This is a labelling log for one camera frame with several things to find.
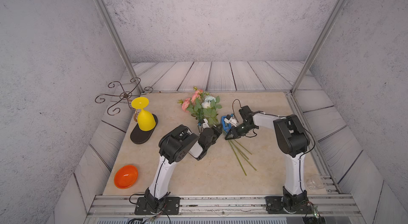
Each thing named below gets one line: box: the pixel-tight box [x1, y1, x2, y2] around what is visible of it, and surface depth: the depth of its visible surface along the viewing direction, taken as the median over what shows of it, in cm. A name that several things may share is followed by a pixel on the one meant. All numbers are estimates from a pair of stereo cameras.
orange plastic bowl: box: [113, 164, 139, 190], surface depth 80 cm
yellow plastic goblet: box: [131, 96, 157, 132], surface depth 77 cm
